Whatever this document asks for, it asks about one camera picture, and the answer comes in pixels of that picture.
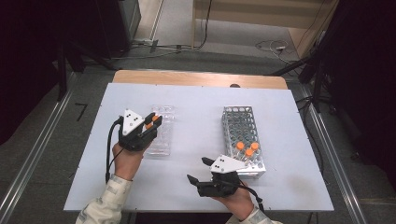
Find perforated metal tube rack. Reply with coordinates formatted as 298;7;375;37
220;105;267;180

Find clear plastic tube rack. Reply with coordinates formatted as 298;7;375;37
143;105;176;158

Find grey floor cables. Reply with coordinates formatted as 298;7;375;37
110;37;194;62

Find person's left hand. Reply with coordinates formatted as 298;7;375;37
111;142;148;181

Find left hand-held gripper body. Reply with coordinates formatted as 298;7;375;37
118;108;158;153

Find metal floor rail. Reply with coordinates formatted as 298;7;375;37
297;83;370;224
0;72;78;224

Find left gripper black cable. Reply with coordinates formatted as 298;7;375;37
105;116;124;184

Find white board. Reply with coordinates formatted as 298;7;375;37
64;82;334;213

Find person's right hand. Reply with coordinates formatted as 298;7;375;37
214;182;255;222

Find dark curtain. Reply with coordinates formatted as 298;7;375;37
317;0;396;190
0;0;104;147

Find pale wooden shelf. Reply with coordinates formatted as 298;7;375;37
191;0;340;59

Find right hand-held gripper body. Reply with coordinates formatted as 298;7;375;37
196;154;248;198

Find black cabinet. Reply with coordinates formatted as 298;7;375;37
92;0;142;60

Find wooden table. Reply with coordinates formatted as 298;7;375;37
111;69;289;91

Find black floor cables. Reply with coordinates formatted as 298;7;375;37
295;94;331;178

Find hanging black cable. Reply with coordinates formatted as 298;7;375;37
191;0;214;50

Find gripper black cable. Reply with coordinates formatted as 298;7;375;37
230;179;265;215
105;116;124;184

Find white coiled cable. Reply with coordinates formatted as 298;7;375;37
255;39;300;64

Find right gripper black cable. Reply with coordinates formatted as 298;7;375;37
230;179;265;215

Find black metal stand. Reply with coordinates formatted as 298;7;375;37
55;40;118;102
270;46;337;114

